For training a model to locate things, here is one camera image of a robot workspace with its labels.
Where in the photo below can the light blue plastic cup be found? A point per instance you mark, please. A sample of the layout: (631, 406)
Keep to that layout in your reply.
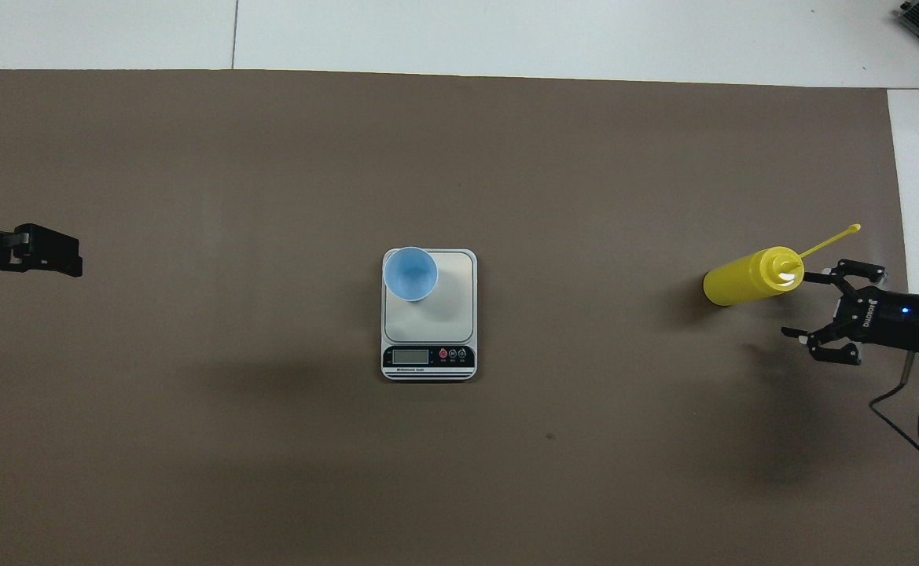
(410, 275)

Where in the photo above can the silver digital kitchen scale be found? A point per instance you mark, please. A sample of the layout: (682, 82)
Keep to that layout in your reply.
(451, 314)

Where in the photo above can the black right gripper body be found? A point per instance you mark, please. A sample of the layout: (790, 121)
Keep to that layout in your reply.
(884, 318)

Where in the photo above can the yellow squeeze bottle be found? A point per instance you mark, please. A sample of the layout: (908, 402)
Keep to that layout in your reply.
(742, 279)

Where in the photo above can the brown table mat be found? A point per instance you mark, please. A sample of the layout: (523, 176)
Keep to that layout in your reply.
(506, 487)

